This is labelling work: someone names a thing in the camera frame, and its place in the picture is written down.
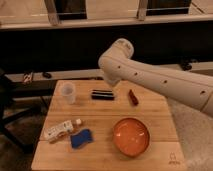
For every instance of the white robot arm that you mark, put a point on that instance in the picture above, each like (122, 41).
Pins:
(191, 89)

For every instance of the black rectangular case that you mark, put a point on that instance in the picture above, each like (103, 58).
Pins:
(102, 95)

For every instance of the small red brown object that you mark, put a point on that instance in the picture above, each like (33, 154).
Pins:
(133, 98)

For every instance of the orange bowl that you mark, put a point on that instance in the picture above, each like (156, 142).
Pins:
(131, 137)

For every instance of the blue sponge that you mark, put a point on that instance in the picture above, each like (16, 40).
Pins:
(81, 138)

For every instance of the small black object on ledge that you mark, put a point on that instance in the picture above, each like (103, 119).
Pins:
(46, 75)

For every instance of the red white object on ledge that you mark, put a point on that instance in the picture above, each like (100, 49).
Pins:
(28, 77)

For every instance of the black clamp on ledge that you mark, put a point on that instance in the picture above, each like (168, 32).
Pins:
(186, 65)

